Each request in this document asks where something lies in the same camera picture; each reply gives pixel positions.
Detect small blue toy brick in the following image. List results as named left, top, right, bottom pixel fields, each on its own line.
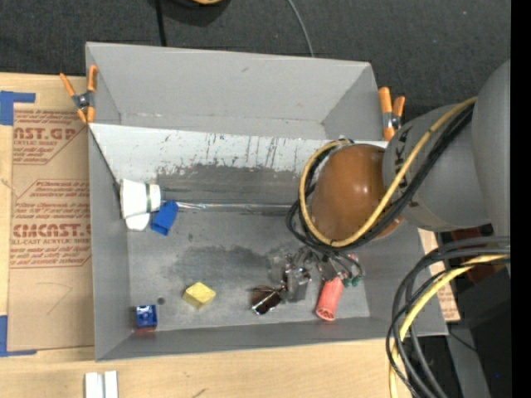
left=133, top=303, right=159, bottom=332

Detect yellow sponge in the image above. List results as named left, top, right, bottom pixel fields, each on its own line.
left=182, top=281, right=217, bottom=310

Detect brown lens sunglasses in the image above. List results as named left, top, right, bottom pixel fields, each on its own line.
left=250, top=282, right=288, bottom=317

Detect grey metal bin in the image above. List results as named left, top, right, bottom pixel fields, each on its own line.
left=85, top=41, right=450, bottom=362

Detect white cup with green stripe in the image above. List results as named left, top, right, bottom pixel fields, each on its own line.
left=119, top=178, right=163, bottom=232

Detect blue block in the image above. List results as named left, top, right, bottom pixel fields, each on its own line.
left=149, top=200, right=180, bottom=237

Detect salmon pink cylinder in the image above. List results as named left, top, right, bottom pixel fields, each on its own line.
left=314, top=277, right=346, bottom=322

